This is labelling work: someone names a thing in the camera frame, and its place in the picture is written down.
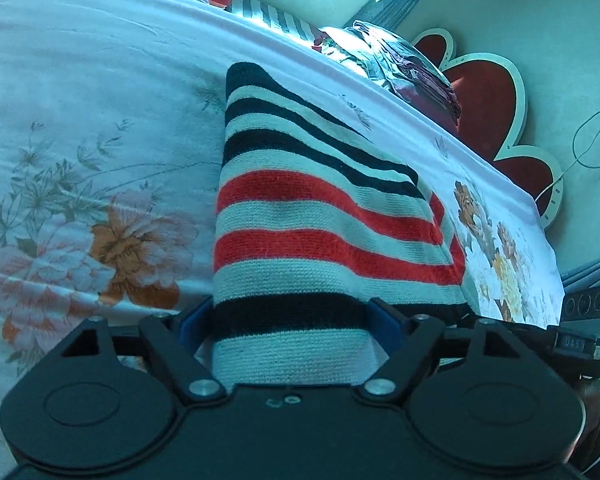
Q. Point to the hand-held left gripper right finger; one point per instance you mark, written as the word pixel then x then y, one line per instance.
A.
pixel 381 327

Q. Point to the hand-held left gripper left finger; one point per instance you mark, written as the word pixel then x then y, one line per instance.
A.
pixel 192 327

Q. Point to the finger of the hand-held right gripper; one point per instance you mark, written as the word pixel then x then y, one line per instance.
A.
pixel 520 329

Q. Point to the striped knit sweater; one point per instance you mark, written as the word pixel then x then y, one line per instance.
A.
pixel 330 240

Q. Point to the person's right hand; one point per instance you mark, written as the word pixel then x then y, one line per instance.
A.
pixel 592 420

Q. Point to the floral bed sheet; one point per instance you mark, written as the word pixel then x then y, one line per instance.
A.
pixel 90 135

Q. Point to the heart-shaped red headboard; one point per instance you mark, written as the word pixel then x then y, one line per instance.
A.
pixel 490 105

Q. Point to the pile of folded quilts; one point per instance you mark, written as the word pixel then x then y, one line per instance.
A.
pixel 395 67

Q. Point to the striped mattress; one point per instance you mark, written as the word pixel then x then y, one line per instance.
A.
pixel 275 17

